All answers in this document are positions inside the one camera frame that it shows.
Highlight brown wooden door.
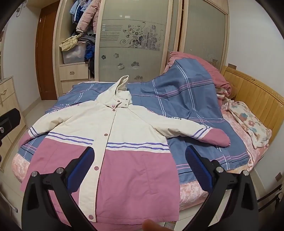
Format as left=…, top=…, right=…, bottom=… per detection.
left=35, top=1, right=60, bottom=100

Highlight wardrobe drawer unit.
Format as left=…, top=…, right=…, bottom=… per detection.
left=59, top=62, right=89, bottom=94

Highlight translucent storage box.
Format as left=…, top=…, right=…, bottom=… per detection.
left=62, top=43, right=86, bottom=64

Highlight light wood side cabinet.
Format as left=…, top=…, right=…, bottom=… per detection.
left=1, top=77, right=26, bottom=172

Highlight pink and cream hooded jacket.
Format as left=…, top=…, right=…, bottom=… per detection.
left=20, top=76, right=230, bottom=225

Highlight yellow cloth bag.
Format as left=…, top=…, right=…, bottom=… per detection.
left=59, top=34, right=82, bottom=52

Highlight blue plaid blanket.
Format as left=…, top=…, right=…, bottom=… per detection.
left=19, top=59, right=249, bottom=187

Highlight pink quilt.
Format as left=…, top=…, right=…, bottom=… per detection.
left=163, top=52, right=232, bottom=99

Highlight blue hanging clothes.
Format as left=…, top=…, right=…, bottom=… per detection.
left=84, top=44, right=95, bottom=60

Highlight floral pillow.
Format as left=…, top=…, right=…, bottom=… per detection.
left=221, top=98, right=272, bottom=149

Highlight wooden headboard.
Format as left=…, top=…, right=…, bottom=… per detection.
left=221, top=66, right=283, bottom=144

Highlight pink floral bed sheet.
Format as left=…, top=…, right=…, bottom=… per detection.
left=11, top=109, right=268, bottom=210

